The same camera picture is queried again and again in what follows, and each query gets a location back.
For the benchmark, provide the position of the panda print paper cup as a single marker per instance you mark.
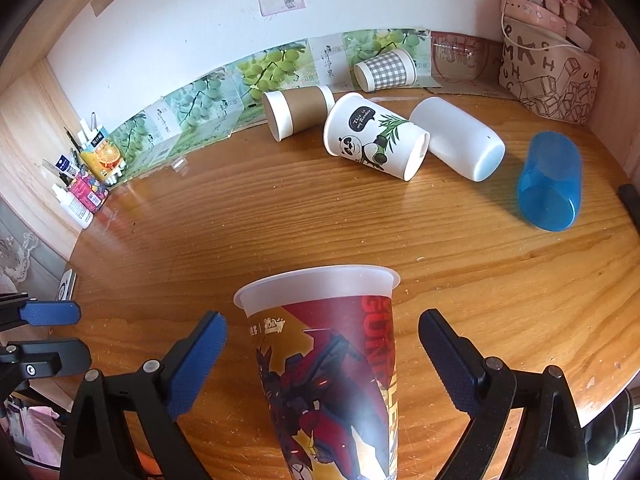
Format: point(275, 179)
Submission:
point(375, 135)

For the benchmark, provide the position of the brown paper cup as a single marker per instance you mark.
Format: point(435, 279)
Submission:
point(302, 107)

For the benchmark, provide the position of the clear plastic cup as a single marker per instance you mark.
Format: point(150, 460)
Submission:
point(465, 60)

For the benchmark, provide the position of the pink cloth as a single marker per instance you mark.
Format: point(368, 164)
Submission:
point(30, 422)

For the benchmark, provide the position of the colourful print pen holder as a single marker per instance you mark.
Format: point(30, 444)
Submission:
point(87, 192)

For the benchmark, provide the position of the white plastic cup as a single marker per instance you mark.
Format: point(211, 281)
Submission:
point(457, 132)

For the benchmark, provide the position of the letter print fabric pouch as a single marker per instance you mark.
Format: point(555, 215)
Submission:
point(547, 77)

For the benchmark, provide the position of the orange print carton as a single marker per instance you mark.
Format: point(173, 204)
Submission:
point(102, 152)

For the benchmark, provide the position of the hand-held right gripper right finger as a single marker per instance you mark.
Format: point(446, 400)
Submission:
point(452, 367)

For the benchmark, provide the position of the robot print plastic cup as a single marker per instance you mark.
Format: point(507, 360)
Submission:
point(325, 370)

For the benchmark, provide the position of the blue label card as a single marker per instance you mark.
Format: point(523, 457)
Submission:
point(64, 163)

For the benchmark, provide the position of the blue plastic cup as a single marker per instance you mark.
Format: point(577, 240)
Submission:
point(550, 180)

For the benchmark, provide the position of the white glue bottle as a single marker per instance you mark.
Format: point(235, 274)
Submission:
point(75, 207)

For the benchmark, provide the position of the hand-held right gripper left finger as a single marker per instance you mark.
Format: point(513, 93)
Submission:
point(194, 367)

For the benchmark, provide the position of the grey checked paper cup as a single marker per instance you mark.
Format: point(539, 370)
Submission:
point(387, 71)

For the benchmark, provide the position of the white lace cloth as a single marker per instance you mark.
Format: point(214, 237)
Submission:
point(17, 255)

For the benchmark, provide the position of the white round device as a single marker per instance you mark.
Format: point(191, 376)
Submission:
point(66, 285)

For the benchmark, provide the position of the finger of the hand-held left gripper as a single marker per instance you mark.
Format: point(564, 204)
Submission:
point(47, 313)
point(50, 355)

